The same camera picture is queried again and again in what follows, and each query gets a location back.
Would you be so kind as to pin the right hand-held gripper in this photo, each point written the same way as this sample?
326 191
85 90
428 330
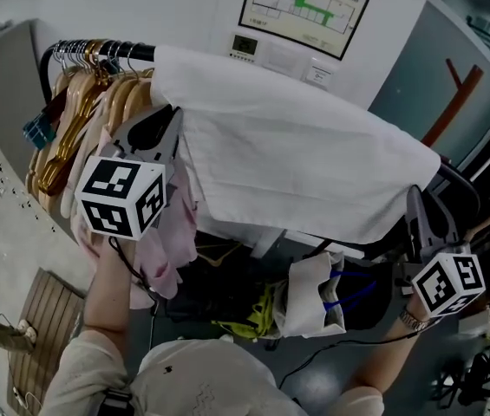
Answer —
448 282

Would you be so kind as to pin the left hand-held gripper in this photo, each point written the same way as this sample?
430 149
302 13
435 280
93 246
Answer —
114 180

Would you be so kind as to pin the person's right forearm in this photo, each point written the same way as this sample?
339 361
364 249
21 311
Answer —
383 353

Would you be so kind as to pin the person's left forearm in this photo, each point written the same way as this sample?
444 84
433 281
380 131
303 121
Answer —
110 293

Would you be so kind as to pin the row of wooden hangers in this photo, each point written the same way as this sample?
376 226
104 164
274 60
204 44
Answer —
123 93

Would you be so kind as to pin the gold metal hanger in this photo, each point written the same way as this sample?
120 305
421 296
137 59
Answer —
69 145

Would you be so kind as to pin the silver wristwatch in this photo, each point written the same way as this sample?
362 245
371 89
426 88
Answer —
413 320

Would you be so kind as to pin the pink garment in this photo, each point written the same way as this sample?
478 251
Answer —
171 241

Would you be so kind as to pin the brown wooden coat stand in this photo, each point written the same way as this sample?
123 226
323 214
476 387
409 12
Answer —
452 106

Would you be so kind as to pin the teal clip hanger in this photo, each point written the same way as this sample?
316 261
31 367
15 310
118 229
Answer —
38 132

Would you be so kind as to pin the gray cabinet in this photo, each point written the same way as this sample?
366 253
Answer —
6 102

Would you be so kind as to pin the black bag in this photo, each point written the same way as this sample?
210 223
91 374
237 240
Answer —
218 284

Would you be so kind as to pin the black framed glass doors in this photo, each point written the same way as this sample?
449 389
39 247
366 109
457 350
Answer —
444 59

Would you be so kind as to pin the floor plan sign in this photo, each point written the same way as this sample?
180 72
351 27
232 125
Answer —
279 11

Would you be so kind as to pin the yellow-green bag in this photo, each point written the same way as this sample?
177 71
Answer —
253 319

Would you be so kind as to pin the brown ribbed floor ramp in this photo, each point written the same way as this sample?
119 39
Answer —
45 319

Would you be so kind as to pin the person's cream knit sweater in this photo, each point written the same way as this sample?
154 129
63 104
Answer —
205 375

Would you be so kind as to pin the white wall thermostat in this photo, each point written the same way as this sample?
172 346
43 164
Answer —
244 46

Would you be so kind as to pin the white wall switch panel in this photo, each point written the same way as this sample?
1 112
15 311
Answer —
319 73

